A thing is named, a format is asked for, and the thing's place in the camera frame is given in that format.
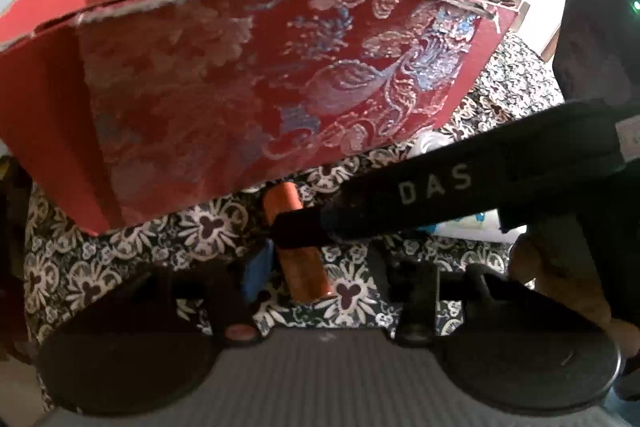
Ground red cardboard box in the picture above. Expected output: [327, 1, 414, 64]
[0, 0, 521, 238]

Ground orange tube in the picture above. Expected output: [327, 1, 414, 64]
[264, 183, 335, 303]

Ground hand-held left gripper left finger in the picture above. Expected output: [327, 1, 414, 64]
[115, 252, 276, 348]

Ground floral patterned blanket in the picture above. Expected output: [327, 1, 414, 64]
[22, 32, 566, 408]

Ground clear tape roll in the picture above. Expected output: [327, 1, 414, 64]
[407, 129, 451, 158]

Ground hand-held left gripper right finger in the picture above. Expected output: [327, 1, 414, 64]
[385, 257, 541, 348]

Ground white bottle with blue cap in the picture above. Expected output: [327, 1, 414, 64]
[435, 207, 503, 238]

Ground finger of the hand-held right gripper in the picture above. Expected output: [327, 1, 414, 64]
[272, 187, 366, 254]

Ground person's right hand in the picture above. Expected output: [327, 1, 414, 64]
[509, 234, 627, 346]

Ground small wooden box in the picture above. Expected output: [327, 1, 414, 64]
[512, 0, 531, 30]

